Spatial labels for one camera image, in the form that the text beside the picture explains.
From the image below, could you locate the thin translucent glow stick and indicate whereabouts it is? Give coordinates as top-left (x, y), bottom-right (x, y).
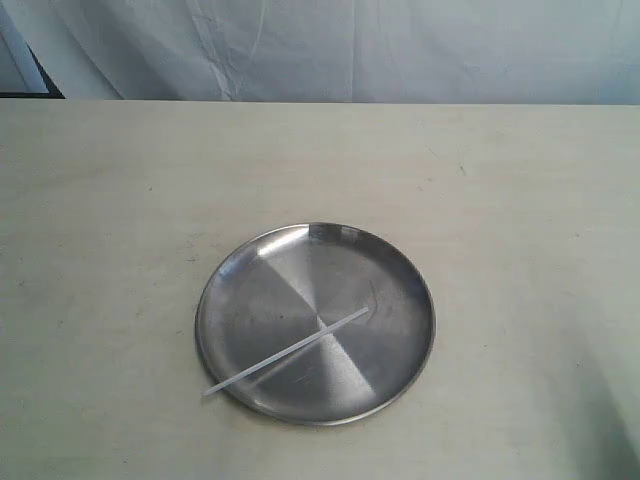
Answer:
top-left (202, 306), bottom-right (369, 398)

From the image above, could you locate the round stainless steel plate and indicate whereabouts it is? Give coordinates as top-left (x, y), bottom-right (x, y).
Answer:
top-left (194, 222), bottom-right (436, 426)

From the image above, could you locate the white backdrop cloth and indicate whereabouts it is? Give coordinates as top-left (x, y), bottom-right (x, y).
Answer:
top-left (2, 1), bottom-right (639, 104)

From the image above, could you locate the dark frame at left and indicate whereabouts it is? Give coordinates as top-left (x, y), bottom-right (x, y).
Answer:
top-left (0, 6), bottom-right (64, 99)

